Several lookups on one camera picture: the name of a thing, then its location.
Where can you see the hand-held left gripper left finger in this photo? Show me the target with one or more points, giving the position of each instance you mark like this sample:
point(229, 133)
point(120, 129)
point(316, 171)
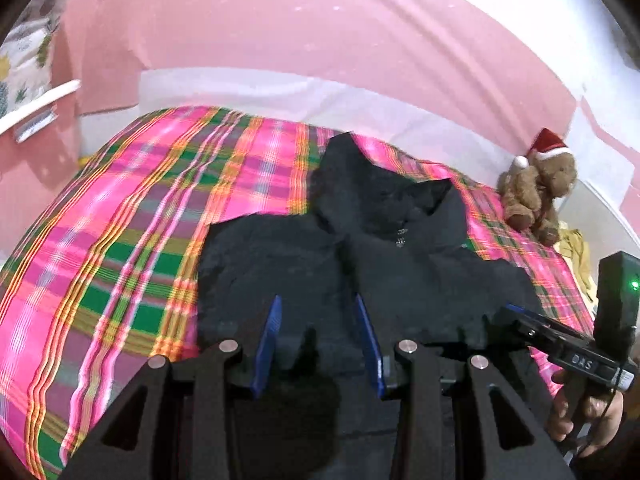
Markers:
point(266, 345)

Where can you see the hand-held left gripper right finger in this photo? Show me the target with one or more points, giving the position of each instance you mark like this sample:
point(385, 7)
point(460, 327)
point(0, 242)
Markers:
point(370, 345)

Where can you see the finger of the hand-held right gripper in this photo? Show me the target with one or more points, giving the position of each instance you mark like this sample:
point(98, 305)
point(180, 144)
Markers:
point(530, 322)

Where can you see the black shirt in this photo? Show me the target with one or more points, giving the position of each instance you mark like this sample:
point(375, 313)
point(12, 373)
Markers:
point(400, 255)

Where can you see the person's right hand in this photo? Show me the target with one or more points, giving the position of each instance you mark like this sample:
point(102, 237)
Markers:
point(597, 410)

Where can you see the yellow cloth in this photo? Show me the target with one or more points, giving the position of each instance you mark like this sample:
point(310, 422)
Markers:
point(580, 260)

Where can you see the brown teddy bear santa hat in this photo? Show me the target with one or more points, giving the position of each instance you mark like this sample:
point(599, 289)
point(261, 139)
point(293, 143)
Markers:
point(537, 185)

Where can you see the pink plaid blanket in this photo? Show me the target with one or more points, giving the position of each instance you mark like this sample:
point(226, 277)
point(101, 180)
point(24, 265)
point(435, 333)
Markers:
point(125, 240)

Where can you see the floral printed cloth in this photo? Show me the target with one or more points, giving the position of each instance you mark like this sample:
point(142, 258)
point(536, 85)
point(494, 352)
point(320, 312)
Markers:
point(30, 40)

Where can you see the white curved bed frame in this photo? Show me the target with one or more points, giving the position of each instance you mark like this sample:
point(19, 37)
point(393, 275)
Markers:
point(607, 220)

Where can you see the white rail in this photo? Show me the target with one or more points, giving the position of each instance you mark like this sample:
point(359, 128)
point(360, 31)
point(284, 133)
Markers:
point(45, 98)

